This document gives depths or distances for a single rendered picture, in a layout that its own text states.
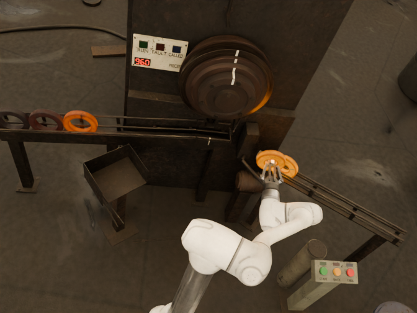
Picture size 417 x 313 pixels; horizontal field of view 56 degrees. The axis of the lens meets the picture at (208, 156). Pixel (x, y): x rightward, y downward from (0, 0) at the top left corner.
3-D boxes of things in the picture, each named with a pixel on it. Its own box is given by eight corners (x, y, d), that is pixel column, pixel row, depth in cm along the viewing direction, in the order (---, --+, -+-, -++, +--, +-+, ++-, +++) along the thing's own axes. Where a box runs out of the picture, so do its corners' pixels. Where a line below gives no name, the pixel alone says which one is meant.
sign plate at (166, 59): (131, 63, 199) (133, 33, 185) (182, 69, 203) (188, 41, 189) (131, 66, 197) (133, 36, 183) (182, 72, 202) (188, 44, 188)
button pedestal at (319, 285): (274, 291, 253) (313, 254, 205) (309, 293, 257) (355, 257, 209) (277, 317, 244) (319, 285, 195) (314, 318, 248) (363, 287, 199)
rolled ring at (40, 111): (57, 112, 208) (59, 107, 210) (22, 113, 208) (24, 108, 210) (67, 135, 223) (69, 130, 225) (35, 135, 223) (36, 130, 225)
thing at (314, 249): (275, 270, 262) (305, 237, 221) (291, 271, 264) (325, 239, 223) (277, 288, 255) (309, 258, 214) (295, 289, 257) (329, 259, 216)
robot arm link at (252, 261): (279, 247, 142) (246, 230, 144) (275, 270, 125) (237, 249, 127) (263, 276, 146) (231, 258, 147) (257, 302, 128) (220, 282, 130)
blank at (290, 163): (277, 173, 235) (274, 177, 233) (271, 153, 227) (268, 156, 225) (301, 177, 225) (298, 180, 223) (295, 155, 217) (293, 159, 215)
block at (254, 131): (234, 145, 246) (245, 120, 227) (247, 146, 247) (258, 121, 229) (236, 158, 240) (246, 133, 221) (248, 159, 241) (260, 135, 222)
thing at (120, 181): (89, 225, 255) (82, 162, 198) (125, 208, 267) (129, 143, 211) (103, 251, 247) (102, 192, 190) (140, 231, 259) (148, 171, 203)
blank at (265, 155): (259, 147, 204) (259, 152, 202) (288, 151, 204) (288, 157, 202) (254, 164, 217) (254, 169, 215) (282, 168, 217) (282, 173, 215)
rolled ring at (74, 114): (55, 119, 212) (56, 115, 214) (76, 139, 226) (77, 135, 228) (84, 110, 207) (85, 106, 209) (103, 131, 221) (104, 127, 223)
